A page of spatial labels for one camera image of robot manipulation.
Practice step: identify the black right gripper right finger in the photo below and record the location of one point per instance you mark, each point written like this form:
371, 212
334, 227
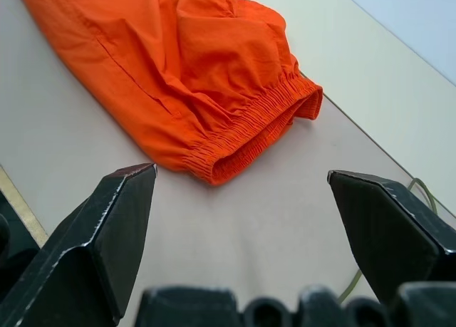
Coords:
388, 231

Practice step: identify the orange cloth garment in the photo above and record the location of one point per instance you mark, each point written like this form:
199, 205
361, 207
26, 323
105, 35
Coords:
171, 74

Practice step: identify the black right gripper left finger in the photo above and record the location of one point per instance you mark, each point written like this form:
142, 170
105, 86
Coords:
82, 255

